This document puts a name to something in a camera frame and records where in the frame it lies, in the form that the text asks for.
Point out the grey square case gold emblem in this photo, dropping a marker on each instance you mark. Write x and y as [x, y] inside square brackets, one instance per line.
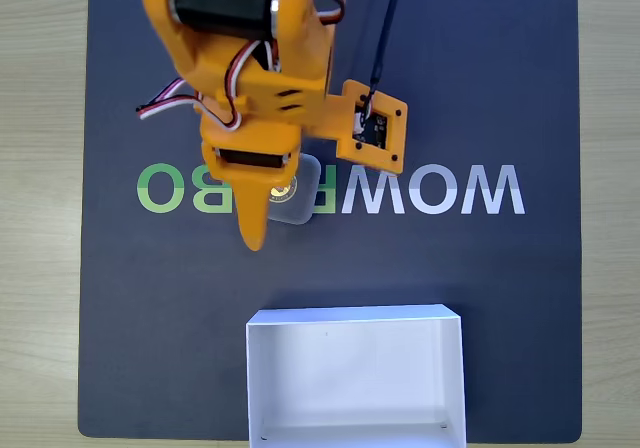
[305, 198]

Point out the white cardboard box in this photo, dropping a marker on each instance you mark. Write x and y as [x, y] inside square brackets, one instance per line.
[350, 378]

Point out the dark mat WOWROBO print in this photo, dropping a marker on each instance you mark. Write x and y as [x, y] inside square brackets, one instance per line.
[450, 268]

